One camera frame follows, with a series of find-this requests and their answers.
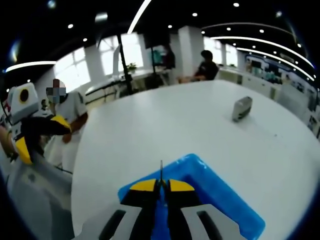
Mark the small grey box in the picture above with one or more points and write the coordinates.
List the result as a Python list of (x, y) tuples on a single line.
[(242, 108)]

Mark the blue plastic container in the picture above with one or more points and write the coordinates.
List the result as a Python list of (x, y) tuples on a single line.
[(225, 200)]

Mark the person's left forearm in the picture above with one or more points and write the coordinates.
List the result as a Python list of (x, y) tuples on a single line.
[(6, 140)]

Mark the black tripod stand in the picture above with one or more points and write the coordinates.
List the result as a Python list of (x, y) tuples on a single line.
[(124, 65)]

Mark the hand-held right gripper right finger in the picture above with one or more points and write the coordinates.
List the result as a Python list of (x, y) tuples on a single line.
[(180, 185)]

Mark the thin metal tweezers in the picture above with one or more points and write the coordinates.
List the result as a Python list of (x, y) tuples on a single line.
[(161, 172)]

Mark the long white desk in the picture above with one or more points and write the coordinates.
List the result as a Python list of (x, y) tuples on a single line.
[(110, 86)]

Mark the green potted plant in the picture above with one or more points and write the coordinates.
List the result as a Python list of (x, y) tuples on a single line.
[(132, 67)]

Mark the white table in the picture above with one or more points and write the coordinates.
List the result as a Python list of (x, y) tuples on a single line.
[(175, 125)]

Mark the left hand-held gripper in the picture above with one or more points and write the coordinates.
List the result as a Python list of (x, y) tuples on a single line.
[(23, 105)]

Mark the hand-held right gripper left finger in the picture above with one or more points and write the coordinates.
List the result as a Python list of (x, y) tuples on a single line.
[(140, 185)]

